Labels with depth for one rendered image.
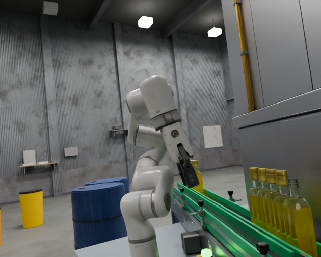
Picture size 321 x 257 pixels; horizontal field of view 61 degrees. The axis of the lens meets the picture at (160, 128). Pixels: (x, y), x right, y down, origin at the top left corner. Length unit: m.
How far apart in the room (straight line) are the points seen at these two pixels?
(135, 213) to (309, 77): 0.72
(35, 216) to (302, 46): 5.83
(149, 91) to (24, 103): 10.34
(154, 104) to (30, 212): 5.67
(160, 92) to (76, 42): 11.34
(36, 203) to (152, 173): 5.35
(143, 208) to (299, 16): 0.81
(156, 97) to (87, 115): 10.55
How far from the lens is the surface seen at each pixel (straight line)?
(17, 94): 11.05
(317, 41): 1.00
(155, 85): 0.71
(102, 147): 11.24
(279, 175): 0.90
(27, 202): 6.24
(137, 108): 0.78
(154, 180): 0.98
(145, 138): 1.10
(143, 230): 0.96
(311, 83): 1.01
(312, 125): 0.97
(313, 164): 0.99
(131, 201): 0.94
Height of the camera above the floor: 1.26
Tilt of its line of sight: 4 degrees up
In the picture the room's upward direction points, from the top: 6 degrees counter-clockwise
